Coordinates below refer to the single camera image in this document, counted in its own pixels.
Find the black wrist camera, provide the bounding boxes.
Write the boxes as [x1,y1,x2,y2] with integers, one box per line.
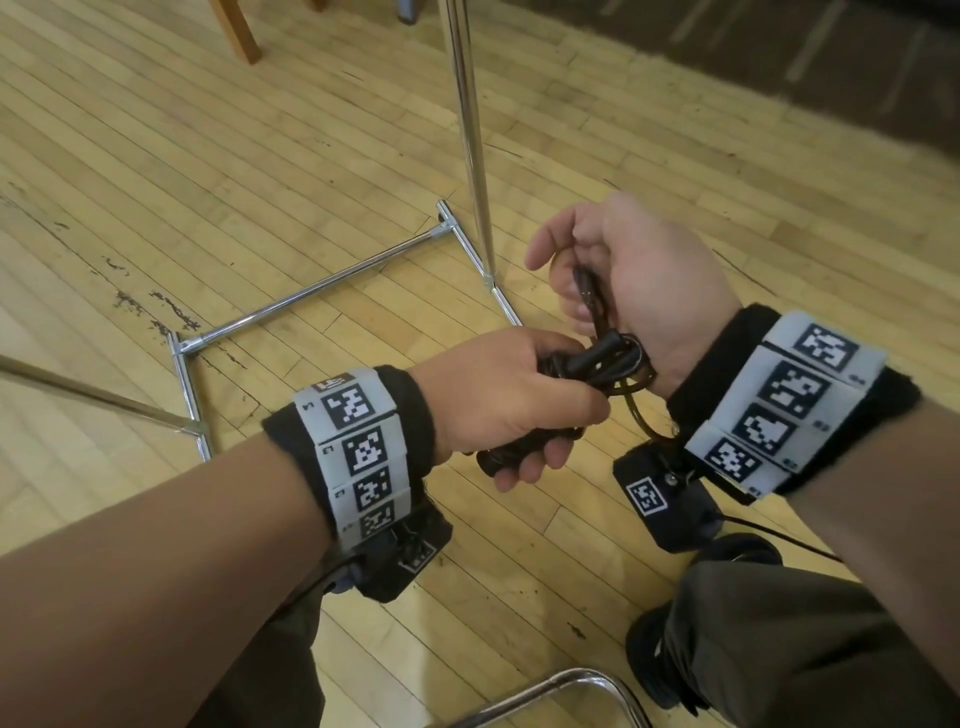
[328,501,455,606]
[612,441,726,555]

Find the black wristband with markers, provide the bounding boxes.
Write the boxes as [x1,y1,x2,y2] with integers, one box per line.
[666,303,923,506]
[261,364,437,554]

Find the chrome garment rack frame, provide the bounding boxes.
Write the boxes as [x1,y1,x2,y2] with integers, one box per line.
[168,0,525,463]

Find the person's left forearm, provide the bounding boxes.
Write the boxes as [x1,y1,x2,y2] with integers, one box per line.
[0,433,340,728]

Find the chrome chair tube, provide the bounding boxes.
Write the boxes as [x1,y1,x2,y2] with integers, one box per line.
[441,666,655,728]

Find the person's right hand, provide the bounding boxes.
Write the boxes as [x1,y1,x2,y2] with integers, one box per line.
[524,191,744,400]

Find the black right wristband with markers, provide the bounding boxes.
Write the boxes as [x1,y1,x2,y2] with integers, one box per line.
[666,303,923,506]

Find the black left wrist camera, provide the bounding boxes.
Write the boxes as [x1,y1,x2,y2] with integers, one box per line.
[328,501,455,606]

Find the person's right forearm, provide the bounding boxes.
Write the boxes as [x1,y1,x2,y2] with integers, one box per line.
[783,397,960,699]

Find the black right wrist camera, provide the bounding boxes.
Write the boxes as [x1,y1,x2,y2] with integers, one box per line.
[612,441,726,555]

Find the black shoe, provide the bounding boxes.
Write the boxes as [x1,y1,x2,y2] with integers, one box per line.
[624,533,786,714]

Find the dark rug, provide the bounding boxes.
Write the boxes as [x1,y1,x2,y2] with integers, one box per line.
[504,0,960,160]

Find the person's left hand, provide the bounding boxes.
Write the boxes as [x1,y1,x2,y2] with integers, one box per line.
[408,326,612,494]

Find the black cord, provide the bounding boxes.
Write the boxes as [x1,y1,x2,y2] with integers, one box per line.
[476,262,680,478]

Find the wooden furniture leg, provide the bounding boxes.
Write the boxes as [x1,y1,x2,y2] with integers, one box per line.
[209,0,264,66]

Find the brass-coloured metal rod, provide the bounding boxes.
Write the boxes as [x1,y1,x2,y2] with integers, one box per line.
[0,353,208,438]

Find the olive trousers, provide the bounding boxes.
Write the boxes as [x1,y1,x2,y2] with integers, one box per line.
[186,558,960,728]

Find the black left wristband with markers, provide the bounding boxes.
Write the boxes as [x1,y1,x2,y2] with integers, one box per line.
[261,364,437,554]

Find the thin black camera cable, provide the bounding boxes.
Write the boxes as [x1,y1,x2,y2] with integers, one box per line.
[718,513,846,564]

